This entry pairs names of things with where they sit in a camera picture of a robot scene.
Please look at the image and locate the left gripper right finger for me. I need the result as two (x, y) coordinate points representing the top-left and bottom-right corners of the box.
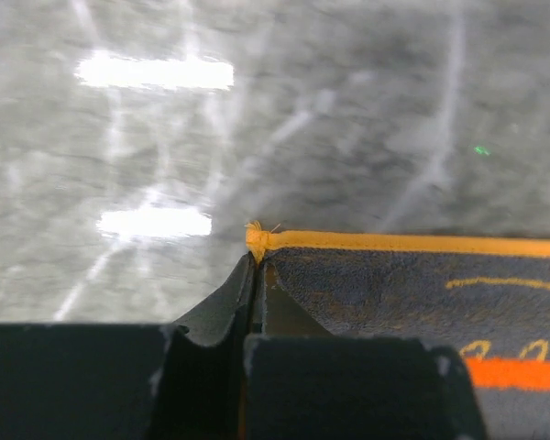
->
(245, 265), (488, 439)

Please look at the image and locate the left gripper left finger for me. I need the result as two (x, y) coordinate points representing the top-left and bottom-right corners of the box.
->
(0, 255), (256, 439)

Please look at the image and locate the orange yellow cloth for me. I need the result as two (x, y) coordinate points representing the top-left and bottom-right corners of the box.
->
(246, 222), (550, 439)

